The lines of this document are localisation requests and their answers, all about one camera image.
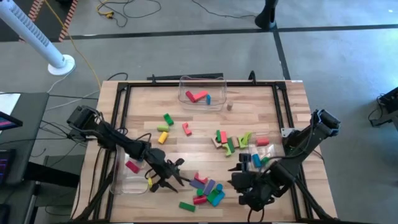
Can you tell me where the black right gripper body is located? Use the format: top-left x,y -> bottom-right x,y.
238,152 -> 278,213

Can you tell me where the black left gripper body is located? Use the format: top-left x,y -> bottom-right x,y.
144,148 -> 185,194

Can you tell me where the purple long block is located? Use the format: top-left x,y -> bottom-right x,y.
203,179 -> 216,196
189,178 -> 206,190

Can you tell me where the blue thick block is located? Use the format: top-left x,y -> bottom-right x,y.
211,190 -> 226,208

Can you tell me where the green flat block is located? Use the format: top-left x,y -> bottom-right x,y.
178,201 -> 197,213

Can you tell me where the green thick block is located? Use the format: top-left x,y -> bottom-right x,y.
206,189 -> 220,205

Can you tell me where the clear plastic bin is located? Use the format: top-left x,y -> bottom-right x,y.
109,144 -> 154,195
178,75 -> 228,112
247,131 -> 300,189

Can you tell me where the grey metal mounting plate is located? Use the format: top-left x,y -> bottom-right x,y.
280,126 -> 295,139

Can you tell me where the black power adapter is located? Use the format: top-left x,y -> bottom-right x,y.
68,128 -> 87,142

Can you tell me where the long black bar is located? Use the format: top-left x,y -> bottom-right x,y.
146,72 -> 224,82

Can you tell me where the silver aluminium profile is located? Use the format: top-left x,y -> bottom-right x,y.
22,182 -> 43,224

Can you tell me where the black desk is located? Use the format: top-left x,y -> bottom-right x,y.
0,91 -> 50,187

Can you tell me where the black pole stand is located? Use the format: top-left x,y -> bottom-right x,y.
254,0 -> 280,31

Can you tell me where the black laptop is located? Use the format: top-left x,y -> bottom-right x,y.
0,148 -> 17,187

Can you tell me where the black tablet screen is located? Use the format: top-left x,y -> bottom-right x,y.
0,111 -> 24,131

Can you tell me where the white paper sheet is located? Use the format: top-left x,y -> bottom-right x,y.
0,92 -> 22,116

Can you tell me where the black floor mat striped edge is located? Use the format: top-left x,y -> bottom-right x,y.
0,0 -> 80,43

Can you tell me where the white tower fan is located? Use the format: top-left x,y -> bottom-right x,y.
0,0 -> 76,77

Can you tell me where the black floor cable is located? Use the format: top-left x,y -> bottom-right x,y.
106,72 -> 129,82
191,0 -> 259,19

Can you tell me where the black device with cables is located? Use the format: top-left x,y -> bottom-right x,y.
366,86 -> 398,129

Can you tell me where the black cable yellow plug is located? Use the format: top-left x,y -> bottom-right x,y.
96,0 -> 162,29

